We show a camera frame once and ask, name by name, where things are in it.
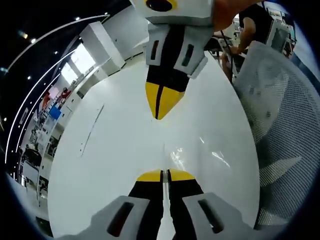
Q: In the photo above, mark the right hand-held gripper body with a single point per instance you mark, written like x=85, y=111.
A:
x=190, y=12

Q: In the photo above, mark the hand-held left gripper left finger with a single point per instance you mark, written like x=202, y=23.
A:
x=117, y=217

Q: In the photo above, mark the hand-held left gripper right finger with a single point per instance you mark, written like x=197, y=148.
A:
x=197, y=215

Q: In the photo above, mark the clear food packaging bag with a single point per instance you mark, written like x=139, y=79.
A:
x=200, y=155
x=163, y=145

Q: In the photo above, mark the person's right hand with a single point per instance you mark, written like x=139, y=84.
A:
x=225, y=12

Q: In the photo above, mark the white square pillar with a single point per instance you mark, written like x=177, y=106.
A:
x=105, y=50

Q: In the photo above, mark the row of white desks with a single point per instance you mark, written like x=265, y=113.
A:
x=87, y=82

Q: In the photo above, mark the blue box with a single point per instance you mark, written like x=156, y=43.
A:
x=55, y=113

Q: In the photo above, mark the grey mesh office chair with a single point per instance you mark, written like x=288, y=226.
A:
x=282, y=112

